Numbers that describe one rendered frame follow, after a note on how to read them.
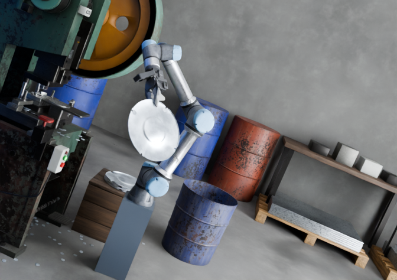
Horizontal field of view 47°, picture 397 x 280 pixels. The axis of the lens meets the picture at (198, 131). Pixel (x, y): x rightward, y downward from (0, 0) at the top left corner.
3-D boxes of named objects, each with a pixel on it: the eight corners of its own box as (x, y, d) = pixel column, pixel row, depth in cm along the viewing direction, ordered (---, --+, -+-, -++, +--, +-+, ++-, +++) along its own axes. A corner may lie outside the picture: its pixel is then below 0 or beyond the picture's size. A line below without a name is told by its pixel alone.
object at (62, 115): (83, 134, 267) (91, 113, 265) (73, 137, 253) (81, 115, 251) (45, 118, 269) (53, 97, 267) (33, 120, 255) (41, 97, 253)
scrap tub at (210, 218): (215, 253, 351) (239, 197, 344) (208, 274, 309) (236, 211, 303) (165, 230, 355) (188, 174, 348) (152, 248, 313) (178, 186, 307)
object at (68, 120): (71, 123, 283) (74, 114, 283) (35, 130, 239) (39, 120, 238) (29, 105, 286) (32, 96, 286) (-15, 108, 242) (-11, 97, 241)
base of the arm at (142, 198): (153, 201, 268) (159, 185, 266) (150, 209, 253) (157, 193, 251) (129, 191, 266) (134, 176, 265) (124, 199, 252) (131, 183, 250)
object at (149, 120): (186, 126, 223) (187, 126, 223) (163, 173, 207) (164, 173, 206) (144, 87, 211) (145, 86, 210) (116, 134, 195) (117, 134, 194)
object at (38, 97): (50, 105, 268) (53, 97, 268) (38, 106, 254) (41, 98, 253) (37, 99, 269) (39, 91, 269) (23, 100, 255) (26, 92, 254)
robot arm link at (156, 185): (154, 192, 254) (211, 112, 252) (160, 203, 241) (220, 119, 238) (137, 182, 250) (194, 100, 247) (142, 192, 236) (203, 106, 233)
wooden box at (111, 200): (138, 231, 331) (155, 188, 326) (128, 253, 293) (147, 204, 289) (87, 211, 330) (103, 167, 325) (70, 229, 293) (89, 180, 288)
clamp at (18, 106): (32, 110, 253) (38, 92, 252) (16, 111, 237) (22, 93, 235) (22, 105, 254) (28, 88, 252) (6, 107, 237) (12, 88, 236)
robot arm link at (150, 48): (159, 38, 225) (142, 38, 223) (162, 57, 221) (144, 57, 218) (156, 47, 232) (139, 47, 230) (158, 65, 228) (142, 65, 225)
